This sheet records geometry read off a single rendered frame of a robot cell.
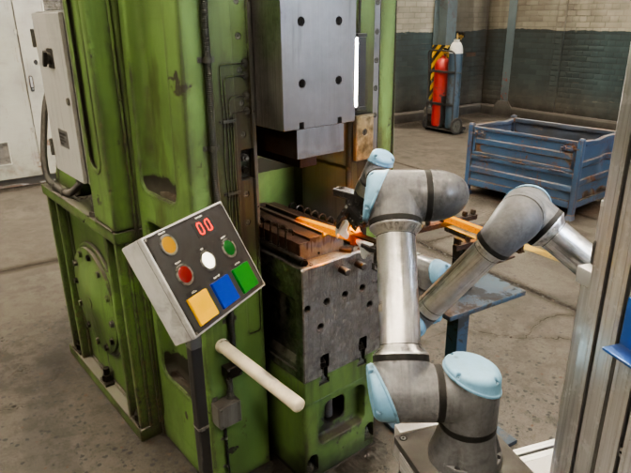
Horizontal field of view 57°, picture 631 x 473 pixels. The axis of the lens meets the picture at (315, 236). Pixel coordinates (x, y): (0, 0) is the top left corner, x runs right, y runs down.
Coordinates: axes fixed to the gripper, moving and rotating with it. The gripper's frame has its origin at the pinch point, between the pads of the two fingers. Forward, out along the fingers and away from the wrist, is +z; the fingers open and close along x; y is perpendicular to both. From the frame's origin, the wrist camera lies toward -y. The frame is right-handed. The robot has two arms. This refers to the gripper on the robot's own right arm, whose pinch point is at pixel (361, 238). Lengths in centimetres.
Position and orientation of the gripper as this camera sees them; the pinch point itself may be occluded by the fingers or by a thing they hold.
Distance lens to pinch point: 190.1
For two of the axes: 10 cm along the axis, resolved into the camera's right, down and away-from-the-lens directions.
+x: 7.7, -2.4, 5.9
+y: 0.3, 9.4, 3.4
